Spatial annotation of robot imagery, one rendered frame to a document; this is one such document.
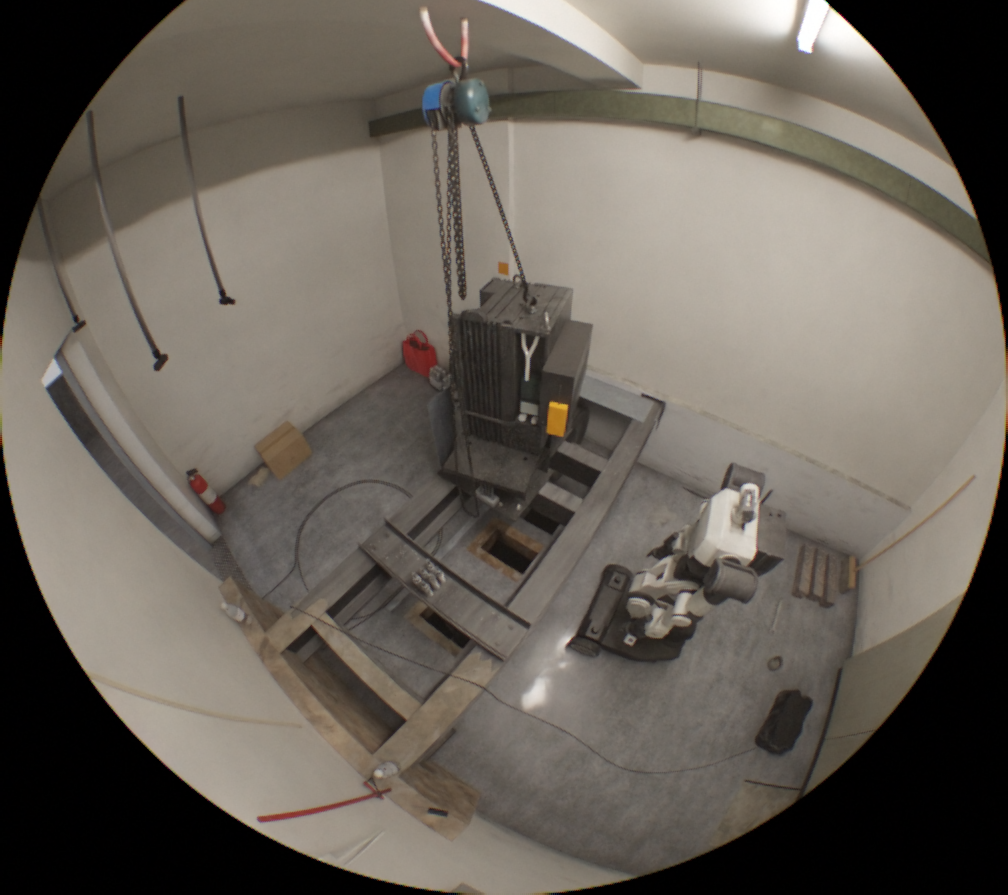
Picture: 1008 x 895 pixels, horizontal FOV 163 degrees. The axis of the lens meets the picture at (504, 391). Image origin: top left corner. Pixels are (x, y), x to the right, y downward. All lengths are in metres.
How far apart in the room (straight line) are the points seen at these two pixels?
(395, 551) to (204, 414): 2.10
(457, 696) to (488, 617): 0.40
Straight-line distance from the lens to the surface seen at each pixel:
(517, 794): 2.37
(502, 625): 1.66
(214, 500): 3.49
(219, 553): 3.37
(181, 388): 3.17
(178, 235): 2.94
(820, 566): 3.31
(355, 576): 1.88
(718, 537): 1.21
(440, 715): 1.65
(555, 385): 1.40
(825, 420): 2.72
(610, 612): 2.24
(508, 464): 1.78
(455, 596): 1.72
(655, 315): 2.43
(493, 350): 1.52
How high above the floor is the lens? 2.29
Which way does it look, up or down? 39 degrees down
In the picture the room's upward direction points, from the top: 1 degrees counter-clockwise
